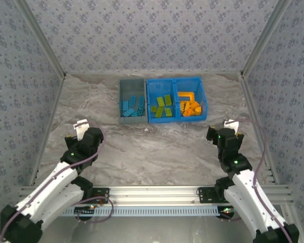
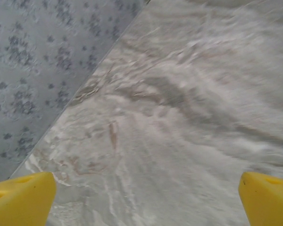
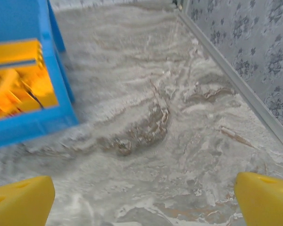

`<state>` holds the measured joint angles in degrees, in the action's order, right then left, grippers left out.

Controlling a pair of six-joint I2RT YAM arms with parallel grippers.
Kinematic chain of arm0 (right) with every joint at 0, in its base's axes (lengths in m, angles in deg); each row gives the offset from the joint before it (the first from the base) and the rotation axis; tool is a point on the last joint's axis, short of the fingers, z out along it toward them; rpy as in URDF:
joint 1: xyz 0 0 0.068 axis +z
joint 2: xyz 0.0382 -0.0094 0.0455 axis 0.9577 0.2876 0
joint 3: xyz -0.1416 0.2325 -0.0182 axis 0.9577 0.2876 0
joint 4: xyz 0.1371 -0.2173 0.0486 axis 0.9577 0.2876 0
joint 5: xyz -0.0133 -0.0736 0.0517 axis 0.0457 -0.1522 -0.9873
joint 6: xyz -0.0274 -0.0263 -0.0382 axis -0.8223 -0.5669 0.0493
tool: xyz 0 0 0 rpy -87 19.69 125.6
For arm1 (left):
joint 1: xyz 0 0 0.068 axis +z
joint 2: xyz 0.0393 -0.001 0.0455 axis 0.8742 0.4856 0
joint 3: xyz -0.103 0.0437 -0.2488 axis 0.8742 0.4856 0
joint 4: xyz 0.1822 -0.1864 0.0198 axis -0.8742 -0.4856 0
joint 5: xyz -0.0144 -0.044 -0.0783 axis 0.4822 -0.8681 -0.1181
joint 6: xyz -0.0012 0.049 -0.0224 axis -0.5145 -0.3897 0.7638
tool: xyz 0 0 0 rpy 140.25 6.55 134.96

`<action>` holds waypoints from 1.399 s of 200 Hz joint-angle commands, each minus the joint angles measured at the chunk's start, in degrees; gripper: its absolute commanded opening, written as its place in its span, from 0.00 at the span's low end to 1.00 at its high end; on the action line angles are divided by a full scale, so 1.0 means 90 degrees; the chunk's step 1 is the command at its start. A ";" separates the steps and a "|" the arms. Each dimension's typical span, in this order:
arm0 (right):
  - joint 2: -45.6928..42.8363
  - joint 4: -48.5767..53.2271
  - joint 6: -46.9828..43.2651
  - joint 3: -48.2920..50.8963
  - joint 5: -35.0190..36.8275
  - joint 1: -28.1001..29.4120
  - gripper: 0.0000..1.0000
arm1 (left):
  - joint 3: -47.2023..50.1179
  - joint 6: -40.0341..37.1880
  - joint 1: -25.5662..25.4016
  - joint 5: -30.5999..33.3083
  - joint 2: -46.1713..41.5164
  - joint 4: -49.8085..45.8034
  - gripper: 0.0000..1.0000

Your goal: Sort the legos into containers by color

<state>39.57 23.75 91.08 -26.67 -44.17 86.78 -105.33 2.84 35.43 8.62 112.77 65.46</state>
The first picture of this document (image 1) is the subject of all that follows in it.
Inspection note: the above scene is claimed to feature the orange lego window frame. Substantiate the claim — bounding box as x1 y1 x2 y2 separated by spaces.
177 91 196 101

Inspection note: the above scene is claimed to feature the blue plastic bin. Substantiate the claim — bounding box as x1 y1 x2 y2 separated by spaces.
146 77 178 124
174 76 208 122

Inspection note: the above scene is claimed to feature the grey plastic bin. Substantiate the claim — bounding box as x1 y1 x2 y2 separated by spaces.
118 77 148 125

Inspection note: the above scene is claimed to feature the small controller board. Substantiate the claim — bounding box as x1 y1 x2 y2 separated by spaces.
74 205 96 216
217 206 236 218

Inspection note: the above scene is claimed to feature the grey metal base panel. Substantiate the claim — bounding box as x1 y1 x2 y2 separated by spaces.
36 215 256 243

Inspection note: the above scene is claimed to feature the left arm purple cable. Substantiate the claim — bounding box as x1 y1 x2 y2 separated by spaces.
0 120 115 224

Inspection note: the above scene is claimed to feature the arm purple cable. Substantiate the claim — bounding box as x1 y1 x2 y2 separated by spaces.
220 118 294 243
0 120 115 224

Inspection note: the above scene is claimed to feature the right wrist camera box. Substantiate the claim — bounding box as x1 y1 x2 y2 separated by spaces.
223 119 241 133

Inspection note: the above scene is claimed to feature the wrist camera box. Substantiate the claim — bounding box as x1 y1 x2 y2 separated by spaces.
72 118 90 141
223 119 241 133

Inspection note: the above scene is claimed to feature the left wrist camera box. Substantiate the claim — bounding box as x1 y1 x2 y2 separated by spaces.
72 118 90 141

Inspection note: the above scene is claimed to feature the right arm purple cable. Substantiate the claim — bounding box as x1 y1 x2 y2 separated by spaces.
220 118 294 243

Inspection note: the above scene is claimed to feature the aluminium side rail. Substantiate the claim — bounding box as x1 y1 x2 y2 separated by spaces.
29 74 68 187
239 73 280 185

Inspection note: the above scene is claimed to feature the aluminium front rail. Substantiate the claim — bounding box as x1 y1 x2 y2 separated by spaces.
14 185 294 205

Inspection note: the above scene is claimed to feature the aluminium lower frame post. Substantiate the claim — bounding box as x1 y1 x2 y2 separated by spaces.
280 204 301 228

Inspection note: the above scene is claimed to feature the aluminium frame post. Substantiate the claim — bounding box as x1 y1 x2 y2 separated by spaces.
280 204 301 228
14 0 67 78
240 0 292 76

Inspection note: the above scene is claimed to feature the light blue slotted cable tray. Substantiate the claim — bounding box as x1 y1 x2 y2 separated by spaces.
57 206 221 217

